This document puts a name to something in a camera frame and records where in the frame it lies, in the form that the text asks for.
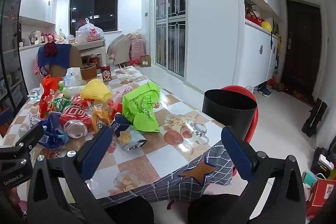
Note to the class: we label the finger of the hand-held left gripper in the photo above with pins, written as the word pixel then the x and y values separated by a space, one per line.
pixel 29 137

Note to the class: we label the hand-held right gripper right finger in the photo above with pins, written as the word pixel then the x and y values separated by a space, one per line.
pixel 236 157

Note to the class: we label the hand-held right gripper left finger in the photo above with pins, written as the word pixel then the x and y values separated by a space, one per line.
pixel 97 151

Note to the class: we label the clear wrapper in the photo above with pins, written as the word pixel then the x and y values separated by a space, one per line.
pixel 30 119

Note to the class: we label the blue plastic bag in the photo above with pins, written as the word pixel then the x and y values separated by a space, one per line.
pixel 52 134

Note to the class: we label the yellow orange snack packet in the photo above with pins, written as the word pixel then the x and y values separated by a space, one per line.
pixel 101 119

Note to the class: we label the blue chips packet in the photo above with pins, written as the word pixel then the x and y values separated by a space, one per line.
pixel 126 134

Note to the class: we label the crushed red can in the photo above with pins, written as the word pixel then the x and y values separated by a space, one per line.
pixel 76 119

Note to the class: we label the black trash bin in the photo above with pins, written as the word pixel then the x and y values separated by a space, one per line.
pixel 228 113

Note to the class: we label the green snack packet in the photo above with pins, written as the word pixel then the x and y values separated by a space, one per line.
pixel 61 104

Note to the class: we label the red snack packet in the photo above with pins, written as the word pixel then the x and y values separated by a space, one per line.
pixel 80 101

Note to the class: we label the yellow plastic packet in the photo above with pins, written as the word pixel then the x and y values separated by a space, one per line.
pixel 95 90

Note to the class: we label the white bottle with green end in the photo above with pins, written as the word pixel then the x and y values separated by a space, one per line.
pixel 71 91

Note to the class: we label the green plastic bag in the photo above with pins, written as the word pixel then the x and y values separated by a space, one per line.
pixel 141 103

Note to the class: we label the red plastic stool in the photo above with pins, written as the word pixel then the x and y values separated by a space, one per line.
pixel 254 119

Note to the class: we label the white paper bag teal print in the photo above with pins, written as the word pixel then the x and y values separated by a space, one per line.
pixel 35 94

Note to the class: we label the orange plastic bag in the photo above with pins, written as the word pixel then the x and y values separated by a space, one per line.
pixel 48 92

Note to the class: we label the grey plaid cloth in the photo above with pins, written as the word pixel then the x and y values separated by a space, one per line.
pixel 183 182

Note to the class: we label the checkered floral tablecloth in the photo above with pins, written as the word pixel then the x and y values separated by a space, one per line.
pixel 170 150

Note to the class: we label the blue shoes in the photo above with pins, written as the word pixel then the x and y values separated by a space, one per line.
pixel 263 91

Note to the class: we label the red checked cloth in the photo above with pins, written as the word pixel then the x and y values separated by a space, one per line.
pixel 36 66

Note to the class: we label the clear plastic bag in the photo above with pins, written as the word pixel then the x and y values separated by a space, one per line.
pixel 73 75

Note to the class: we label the teal box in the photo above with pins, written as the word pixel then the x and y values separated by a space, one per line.
pixel 309 179

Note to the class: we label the red cartoon drink can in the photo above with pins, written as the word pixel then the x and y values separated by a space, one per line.
pixel 106 74

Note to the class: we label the glass cup with brown sleeve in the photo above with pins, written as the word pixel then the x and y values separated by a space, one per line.
pixel 88 71

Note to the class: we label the blue cloth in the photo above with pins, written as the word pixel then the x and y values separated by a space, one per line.
pixel 59 56

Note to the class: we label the black boots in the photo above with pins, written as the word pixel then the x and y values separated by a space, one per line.
pixel 315 116

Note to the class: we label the dark red fabric flower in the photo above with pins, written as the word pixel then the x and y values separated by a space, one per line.
pixel 50 49

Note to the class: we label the brown chair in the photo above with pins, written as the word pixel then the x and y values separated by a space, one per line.
pixel 76 58

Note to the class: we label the red paper bag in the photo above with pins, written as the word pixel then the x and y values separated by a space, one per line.
pixel 321 195

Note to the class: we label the glass display cabinet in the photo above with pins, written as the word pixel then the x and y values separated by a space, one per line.
pixel 10 43

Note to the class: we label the white appliance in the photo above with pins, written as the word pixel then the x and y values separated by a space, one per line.
pixel 34 36

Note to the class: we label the cardboard box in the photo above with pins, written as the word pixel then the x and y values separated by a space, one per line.
pixel 145 60

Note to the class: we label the white side table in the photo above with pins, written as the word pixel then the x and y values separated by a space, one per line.
pixel 92 48

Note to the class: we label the beige chair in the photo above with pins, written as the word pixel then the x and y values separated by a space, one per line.
pixel 126 50
pixel 115 48

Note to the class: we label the white cabinet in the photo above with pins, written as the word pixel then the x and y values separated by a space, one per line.
pixel 260 48

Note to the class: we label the stack of pink stools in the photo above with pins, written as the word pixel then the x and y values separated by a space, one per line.
pixel 138 48

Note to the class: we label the white plastic bag red print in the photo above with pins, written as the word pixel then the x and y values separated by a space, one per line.
pixel 89 32

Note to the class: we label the dark brown entrance door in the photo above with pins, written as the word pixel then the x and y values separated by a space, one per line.
pixel 302 48

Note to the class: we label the yellow balloon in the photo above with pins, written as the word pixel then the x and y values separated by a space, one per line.
pixel 267 26

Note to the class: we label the dark window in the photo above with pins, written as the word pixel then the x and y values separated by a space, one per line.
pixel 93 10

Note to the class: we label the sliding glass door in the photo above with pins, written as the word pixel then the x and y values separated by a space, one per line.
pixel 170 22

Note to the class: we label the potted plant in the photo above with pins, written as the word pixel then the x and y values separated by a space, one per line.
pixel 250 3

